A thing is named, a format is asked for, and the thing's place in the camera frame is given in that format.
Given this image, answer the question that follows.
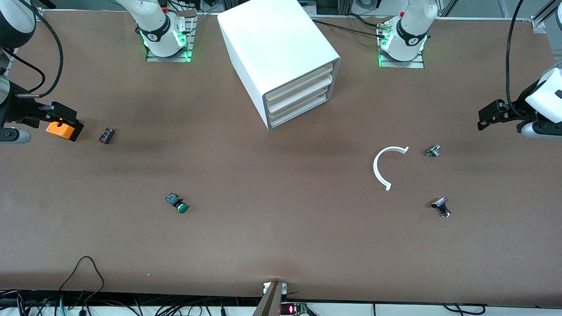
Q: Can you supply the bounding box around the green push button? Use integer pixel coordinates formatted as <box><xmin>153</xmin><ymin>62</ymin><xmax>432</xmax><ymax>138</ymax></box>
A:
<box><xmin>165</xmin><ymin>193</ymin><xmax>190</xmax><ymax>214</ymax></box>

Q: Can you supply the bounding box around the white drawer cabinet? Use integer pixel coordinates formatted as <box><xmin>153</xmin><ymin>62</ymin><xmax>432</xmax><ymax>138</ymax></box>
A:
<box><xmin>217</xmin><ymin>0</ymin><xmax>341</xmax><ymax>130</ymax></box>

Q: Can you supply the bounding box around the orange box with black base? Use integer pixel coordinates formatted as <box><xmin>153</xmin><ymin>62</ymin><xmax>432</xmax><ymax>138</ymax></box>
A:
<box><xmin>46</xmin><ymin>119</ymin><xmax>84</xmax><ymax>142</ymax></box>

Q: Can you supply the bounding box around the black knob with metal stem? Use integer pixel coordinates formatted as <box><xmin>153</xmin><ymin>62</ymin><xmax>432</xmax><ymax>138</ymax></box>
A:
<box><xmin>431</xmin><ymin>197</ymin><xmax>452</xmax><ymax>218</ymax></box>

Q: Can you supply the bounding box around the white curved plastic arc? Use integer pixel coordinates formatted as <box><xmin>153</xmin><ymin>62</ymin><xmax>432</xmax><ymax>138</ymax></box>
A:
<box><xmin>373</xmin><ymin>146</ymin><xmax>410</xmax><ymax>192</ymax></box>

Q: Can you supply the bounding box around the black device with red display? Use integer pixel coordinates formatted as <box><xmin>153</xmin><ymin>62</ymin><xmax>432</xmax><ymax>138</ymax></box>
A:
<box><xmin>280</xmin><ymin>302</ymin><xmax>309</xmax><ymax>316</ymax></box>

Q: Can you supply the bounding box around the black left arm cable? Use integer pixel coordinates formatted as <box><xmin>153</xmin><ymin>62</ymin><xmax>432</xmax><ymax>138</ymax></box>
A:
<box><xmin>505</xmin><ymin>0</ymin><xmax>526</xmax><ymax>118</ymax></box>

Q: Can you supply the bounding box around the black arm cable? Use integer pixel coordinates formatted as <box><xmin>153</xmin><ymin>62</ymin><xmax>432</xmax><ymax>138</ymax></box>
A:
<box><xmin>0</xmin><ymin>2</ymin><xmax>65</xmax><ymax>98</ymax></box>
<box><xmin>505</xmin><ymin>0</ymin><xmax>526</xmax><ymax>118</ymax></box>

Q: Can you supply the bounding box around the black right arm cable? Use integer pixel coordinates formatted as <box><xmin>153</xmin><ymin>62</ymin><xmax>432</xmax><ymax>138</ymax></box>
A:
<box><xmin>0</xmin><ymin>2</ymin><xmax>65</xmax><ymax>98</ymax></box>

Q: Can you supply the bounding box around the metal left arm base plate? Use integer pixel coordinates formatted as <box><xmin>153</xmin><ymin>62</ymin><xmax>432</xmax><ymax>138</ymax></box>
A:
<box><xmin>378</xmin><ymin>21</ymin><xmax>425</xmax><ymax>69</ymax></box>

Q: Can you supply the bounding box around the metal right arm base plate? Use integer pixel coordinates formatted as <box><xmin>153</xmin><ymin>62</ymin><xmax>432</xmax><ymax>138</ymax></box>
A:
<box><xmin>146</xmin><ymin>17</ymin><xmax>196</xmax><ymax>63</ymax></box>

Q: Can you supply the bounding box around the thin black looped cable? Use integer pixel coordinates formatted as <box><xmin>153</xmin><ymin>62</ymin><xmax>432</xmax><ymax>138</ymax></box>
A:
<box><xmin>58</xmin><ymin>256</ymin><xmax>105</xmax><ymax>310</ymax></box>

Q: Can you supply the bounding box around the black power cable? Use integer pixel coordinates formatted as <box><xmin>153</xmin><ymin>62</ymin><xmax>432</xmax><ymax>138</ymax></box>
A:
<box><xmin>313</xmin><ymin>19</ymin><xmax>386</xmax><ymax>38</ymax></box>

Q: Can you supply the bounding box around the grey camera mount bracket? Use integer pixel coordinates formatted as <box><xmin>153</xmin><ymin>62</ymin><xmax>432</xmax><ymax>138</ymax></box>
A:
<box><xmin>252</xmin><ymin>281</ymin><xmax>287</xmax><ymax>316</ymax></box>

